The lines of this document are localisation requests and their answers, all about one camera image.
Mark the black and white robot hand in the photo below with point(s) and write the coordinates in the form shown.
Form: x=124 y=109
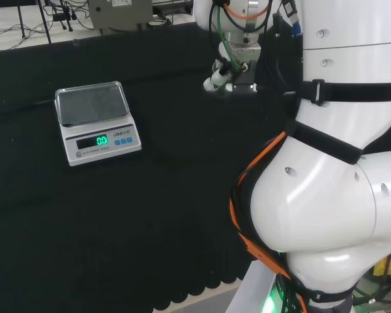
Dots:
x=244 y=80

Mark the electronic balance with steel pan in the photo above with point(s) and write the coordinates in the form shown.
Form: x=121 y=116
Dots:
x=99 y=130

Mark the grey metal box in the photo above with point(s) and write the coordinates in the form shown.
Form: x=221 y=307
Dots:
x=120 y=14

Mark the small clear clip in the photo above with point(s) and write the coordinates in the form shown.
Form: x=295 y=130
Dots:
x=75 y=41

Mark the black bench cloth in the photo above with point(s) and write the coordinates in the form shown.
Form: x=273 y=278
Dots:
x=117 y=228

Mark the black tripod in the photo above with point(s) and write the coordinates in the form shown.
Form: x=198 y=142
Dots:
x=45 y=29

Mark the yellow stop button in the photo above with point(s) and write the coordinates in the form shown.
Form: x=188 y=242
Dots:
x=386 y=267

